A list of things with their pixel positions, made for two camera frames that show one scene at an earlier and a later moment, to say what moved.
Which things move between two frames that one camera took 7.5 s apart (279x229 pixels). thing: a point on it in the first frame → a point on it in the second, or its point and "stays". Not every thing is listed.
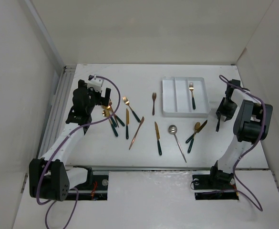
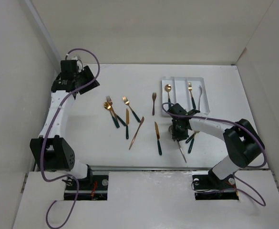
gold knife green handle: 158,137 stays
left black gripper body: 95,97 → 84,77
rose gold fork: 154,95 stays
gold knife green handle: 127,122 stays
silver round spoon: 172,130 stays
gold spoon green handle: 106,113 → 168,88
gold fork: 191,88 stays
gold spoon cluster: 197,125 stays
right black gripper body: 227,108 → 178,132
